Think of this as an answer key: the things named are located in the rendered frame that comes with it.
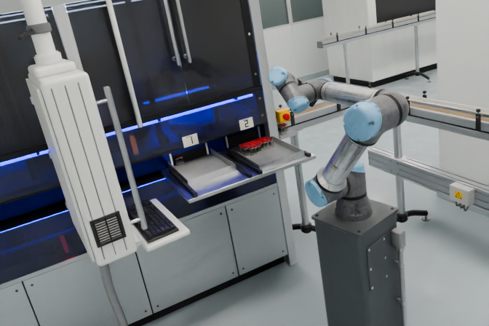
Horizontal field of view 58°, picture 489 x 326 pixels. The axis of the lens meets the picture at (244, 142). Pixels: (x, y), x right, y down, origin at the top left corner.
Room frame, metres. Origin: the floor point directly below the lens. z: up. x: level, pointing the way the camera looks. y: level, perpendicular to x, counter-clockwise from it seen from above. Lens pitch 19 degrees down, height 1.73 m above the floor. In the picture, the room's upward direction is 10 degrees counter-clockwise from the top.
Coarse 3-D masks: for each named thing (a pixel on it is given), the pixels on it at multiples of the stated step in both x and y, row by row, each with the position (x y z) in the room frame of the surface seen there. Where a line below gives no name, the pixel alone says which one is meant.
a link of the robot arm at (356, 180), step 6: (360, 162) 1.61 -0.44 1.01; (354, 168) 1.56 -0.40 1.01; (360, 168) 1.57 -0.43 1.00; (354, 174) 1.56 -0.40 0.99; (360, 174) 1.57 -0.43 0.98; (348, 180) 1.54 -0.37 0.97; (354, 180) 1.56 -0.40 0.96; (360, 180) 1.57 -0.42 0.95; (348, 186) 1.54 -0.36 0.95; (354, 186) 1.55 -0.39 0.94; (360, 186) 1.57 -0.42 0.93; (366, 186) 1.60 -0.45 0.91; (348, 192) 1.54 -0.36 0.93; (354, 192) 1.56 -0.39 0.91; (360, 192) 1.57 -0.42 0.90
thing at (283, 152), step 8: (272, 136) 2.40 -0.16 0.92; (280, 144) 2.33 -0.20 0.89; (288, 144) 2.24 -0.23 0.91; (264, 152) 2.26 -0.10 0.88; (272, 152) 2.24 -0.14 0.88; (280, 152) 2.21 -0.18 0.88; (288, 152) 2.19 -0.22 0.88; (296, 152) 2.09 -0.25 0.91; (248, 160) 2.12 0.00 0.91; (256, 160) 2.16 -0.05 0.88; (264, 160) 2.14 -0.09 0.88; (272, 160) 2.12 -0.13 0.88; (280, 160) 2.05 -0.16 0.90; (288, 160) 2.07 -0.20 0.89; (264, 168) 2.01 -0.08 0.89
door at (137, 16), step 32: (96, 0) 2.16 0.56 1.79; (128, 0) 2.22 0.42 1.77; (160, 0) 2.28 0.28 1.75; (96, 32) 2.15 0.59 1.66; (128, 32) 2.20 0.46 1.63; (160, 32) 2.26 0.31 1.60; (96, 64) 2.13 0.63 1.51; (128, 64) 2.19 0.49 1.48; (160, 64) 2.25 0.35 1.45; (96, 96) 2.12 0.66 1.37; (128, 96) 2.17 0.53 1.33; (160, 96) 2.23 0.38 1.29
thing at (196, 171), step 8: (216, 152) 2.30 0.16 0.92; (192, 160) 2.33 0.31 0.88; (200, 160) 2.31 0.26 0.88; (208, 160) 2.29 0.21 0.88; (216, 160) 2.26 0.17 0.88; (224, 160) 2.20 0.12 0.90; (176, 168) 2.25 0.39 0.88; (184, 168) 2.23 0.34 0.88; (192, 168) 2.21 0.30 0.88; (200, 168) 2.19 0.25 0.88; (208, 168) 2.17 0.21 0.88; (216, 168) 2.15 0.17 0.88; (224, 168) 2.05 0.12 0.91; (232, 168) 2.07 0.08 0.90; (184, 176) 2.11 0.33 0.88; (192, 176) 2.09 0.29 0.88; (200, 176) 2.00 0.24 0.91; (208, 176) 2.02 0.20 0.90; (216, 176) 2.03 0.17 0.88; (192, 184) 1.98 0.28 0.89
